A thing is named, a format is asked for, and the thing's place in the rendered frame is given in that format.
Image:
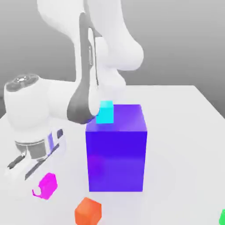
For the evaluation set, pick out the small green cube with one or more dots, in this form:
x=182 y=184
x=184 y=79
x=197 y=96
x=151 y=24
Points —
x=222 y=217

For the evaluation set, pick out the small orange cube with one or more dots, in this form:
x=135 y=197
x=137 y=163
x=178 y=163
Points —
x=87 y=211

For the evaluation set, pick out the small cyan cube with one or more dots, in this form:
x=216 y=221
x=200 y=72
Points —
x=105 y=112

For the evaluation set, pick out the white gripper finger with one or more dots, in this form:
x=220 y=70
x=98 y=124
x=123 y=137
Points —
x=37 y=190

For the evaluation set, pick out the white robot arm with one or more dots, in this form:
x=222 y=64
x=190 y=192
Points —
x=31 y=105

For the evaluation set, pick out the large purple box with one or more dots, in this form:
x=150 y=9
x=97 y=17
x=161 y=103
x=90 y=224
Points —
x=116 y=154

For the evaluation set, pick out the small magenta cube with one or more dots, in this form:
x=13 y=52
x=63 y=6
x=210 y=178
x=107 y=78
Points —
x=48 y=184

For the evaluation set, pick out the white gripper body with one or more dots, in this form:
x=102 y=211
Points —
x=41 y=164

